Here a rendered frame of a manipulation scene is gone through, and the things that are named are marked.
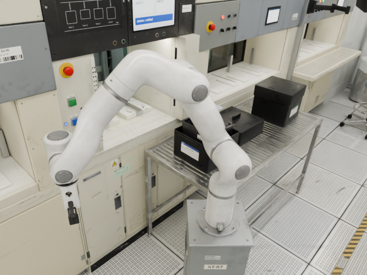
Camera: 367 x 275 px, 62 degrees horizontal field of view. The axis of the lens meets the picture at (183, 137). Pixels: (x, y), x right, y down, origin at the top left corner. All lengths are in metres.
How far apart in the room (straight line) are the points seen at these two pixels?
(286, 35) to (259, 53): 0.34
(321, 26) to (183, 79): 3.78
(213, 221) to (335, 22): 3.55
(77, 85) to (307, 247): 1.94
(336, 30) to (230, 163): 3.56
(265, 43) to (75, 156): 2.57
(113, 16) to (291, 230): 1.99
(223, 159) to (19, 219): 1.01
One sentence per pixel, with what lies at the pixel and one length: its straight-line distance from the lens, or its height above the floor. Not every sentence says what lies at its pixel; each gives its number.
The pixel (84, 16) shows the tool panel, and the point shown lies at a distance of 1.44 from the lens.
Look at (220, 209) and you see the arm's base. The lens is 1.33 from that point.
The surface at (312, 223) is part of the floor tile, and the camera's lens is 2.74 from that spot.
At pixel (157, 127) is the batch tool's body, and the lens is 1.91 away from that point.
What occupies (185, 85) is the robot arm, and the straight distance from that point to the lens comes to 0.88.
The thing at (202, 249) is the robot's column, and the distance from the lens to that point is 1.39.
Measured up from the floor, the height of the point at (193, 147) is 0.89.
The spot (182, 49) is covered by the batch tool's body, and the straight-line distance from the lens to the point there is 1.83.
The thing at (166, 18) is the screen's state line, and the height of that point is 1.51.
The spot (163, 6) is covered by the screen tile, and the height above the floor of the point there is 1.57.
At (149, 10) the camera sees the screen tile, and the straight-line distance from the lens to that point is 1.65.
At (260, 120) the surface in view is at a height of 0.86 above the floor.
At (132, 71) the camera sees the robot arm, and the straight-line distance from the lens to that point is 0.88.
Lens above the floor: 1.81
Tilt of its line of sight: 31 degrees down
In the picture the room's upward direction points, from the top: 3 degrees clockwise
